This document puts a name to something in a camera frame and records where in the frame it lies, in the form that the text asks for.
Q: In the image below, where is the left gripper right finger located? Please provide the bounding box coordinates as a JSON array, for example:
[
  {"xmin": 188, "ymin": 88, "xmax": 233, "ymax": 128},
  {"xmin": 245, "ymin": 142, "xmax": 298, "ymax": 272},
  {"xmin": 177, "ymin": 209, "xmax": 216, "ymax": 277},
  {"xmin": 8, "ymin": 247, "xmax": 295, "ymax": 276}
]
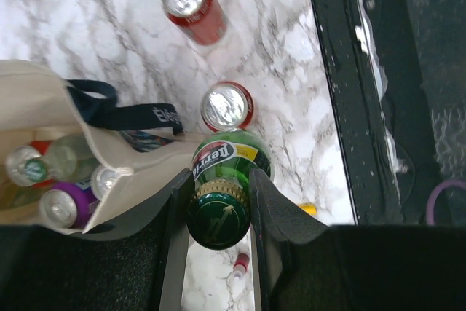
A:
[{"xmin": 249, "ymin": 169, "xmax": 465, "ymax": 310}]

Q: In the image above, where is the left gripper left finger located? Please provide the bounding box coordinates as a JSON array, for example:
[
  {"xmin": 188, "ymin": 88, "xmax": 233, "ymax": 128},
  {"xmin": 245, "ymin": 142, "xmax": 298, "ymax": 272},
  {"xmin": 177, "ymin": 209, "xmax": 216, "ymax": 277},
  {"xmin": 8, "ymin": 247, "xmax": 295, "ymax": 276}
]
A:
[{"xmin": 1, "ymin": 170, "xmax": 194, "ymax": 310}]

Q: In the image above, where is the purple soda can front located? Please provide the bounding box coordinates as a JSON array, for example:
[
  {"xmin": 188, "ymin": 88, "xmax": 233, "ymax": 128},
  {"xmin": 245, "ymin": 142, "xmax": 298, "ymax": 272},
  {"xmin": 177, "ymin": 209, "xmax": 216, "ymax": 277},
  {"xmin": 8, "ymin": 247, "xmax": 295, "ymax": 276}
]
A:
[{"xmin": 39, "ymin": 180, "xmax": 100, "ymax": 229}]

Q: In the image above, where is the purple soda can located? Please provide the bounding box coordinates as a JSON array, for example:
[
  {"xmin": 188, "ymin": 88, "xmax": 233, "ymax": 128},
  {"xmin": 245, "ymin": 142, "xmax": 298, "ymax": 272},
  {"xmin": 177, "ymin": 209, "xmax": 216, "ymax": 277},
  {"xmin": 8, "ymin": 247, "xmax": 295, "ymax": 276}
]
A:
[
  {"xmin": 76, "ymin": 165, "xmax": 120, "ymax": 200},
  {"xmin": 39, "ymin": 180, "xmax": 100, "ymax": 229}
]

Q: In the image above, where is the green glass bottle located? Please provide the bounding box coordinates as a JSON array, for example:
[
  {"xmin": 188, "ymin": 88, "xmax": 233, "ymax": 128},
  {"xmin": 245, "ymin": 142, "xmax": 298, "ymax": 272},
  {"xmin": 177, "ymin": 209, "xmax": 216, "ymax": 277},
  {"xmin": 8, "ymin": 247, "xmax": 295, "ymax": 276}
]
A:
[{"xmin": 186, "ymin": 129, "xmax": 274, "ymax": 251}]

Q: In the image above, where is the clear glass bottle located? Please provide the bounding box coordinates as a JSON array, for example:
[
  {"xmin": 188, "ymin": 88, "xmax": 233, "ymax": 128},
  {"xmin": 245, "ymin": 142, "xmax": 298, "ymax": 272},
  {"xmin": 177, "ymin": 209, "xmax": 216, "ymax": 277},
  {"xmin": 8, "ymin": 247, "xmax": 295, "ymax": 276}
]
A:
[
  {"xmin": 1, "ymin": 165, "xmax": 44, "ymax": 213},
  {"xmin": 28, "ymin": 133, "xmax": 100, "ymax": 183}
]

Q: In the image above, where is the red cola can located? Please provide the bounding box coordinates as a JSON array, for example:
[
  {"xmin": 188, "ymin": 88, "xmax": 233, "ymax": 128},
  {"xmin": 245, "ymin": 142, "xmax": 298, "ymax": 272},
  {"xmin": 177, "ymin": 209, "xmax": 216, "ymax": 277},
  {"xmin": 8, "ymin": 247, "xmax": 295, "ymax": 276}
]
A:
[{"xmin": 4, "ymin": 139, "xmax": 55, "ymax": 189}]

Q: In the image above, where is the cream canvas tote bag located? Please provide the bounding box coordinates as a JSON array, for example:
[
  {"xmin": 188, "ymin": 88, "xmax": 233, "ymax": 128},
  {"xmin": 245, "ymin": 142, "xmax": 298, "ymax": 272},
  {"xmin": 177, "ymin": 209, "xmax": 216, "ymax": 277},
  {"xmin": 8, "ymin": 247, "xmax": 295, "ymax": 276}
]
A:
[{"xmin": 1, "ymin": 60, "xmax": 207, "ymax": 234}]

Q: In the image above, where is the red soda can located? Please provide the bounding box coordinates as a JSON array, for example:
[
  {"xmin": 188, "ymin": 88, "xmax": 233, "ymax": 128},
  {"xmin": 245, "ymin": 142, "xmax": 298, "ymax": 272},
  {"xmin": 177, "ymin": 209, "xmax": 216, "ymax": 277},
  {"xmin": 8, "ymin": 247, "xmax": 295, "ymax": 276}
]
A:
[
  {"xmin": 161, "ymin": 0, "xmax": 226, "ymax": 46},
  {"xmin": 200, "ymin": 81, "xmax": 256, "ymax": 132}
]

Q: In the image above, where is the yellow white marker pen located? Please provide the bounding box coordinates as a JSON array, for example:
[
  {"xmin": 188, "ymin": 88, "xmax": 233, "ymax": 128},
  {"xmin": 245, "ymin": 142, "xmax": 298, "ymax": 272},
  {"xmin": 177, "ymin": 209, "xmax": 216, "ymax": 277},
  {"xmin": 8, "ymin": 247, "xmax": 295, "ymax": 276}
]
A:
[{"xmin": 298, "ymin": 203, "xmax": 317, "ymax": 216}]

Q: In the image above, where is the small red vial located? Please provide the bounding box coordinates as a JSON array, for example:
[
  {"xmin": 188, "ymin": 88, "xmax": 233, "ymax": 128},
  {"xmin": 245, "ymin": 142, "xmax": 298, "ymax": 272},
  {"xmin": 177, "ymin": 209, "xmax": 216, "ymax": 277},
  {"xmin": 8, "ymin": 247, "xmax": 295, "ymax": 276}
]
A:
[{"xmin": 232, "ymin": 253, "xmax": 250, "ymax": 280}]

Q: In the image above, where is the red soda can front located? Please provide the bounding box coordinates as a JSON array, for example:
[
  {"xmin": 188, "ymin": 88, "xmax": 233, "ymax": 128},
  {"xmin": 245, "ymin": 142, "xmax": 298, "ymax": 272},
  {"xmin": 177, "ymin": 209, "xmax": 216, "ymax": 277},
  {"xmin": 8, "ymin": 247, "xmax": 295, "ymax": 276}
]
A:
[{"xmin": 200, "ymin": 81, "xmax": 256, "ymax": 132}]

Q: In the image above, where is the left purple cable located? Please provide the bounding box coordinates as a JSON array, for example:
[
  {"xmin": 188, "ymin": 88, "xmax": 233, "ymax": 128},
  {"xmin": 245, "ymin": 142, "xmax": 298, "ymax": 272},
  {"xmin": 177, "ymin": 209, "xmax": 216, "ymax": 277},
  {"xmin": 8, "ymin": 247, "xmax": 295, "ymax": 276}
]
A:
[{"xmin": 426, "ymin": 178, "xmax": 466, "ymax": 225}]

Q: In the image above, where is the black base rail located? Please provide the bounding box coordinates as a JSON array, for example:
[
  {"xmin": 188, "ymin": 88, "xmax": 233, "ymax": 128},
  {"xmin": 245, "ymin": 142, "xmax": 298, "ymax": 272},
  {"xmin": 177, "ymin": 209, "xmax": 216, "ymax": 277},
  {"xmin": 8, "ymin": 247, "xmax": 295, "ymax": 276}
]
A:
[{"xmin": 311, "ymin": 0, "xmax": 441, "ymax": 224}]

